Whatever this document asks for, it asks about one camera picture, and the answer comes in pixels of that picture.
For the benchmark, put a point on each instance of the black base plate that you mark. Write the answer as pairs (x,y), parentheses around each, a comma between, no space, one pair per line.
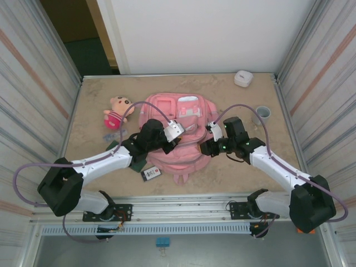
(126,208)
(235,208)

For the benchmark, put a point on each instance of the orange block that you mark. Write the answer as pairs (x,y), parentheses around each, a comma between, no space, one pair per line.
(300,231)

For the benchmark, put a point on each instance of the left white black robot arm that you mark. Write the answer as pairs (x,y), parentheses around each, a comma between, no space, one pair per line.
(97,164)

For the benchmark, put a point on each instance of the clear plastic case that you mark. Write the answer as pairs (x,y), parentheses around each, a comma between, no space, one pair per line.
(112,136)

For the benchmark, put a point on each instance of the aluminium table edge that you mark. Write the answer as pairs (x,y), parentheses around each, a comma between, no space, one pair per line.
(180,75)

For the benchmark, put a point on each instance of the dark green notebook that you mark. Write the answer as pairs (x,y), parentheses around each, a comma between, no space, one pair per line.
(139,167)

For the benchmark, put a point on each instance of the aluminium rail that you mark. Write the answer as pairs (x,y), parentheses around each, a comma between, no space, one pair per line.
(180,207)

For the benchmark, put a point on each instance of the blue binder clip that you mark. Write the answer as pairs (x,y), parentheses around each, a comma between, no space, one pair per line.
(162,242)

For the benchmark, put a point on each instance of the grey cup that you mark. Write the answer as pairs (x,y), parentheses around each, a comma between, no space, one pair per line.
(264,115)

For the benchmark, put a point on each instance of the pink student backpack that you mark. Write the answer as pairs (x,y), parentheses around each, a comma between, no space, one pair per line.
(183,158)

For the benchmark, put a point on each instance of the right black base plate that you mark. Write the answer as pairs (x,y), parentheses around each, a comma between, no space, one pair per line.
(235,208)

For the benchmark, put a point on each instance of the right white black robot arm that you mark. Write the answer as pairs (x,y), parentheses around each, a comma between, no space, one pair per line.
(278,167)

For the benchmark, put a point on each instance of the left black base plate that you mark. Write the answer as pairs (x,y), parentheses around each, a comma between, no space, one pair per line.
(126,208)

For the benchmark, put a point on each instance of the striped metal side panel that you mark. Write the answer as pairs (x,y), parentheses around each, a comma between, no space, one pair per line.
(328,111)
(27,111)

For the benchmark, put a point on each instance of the pink plush doll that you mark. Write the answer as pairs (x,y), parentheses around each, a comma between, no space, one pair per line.
(116,107)

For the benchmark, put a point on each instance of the white square box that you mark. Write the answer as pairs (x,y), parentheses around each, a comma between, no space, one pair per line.
(243,78)

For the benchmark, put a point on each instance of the black case with white label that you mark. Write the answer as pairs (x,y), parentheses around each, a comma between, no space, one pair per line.
(151,173)

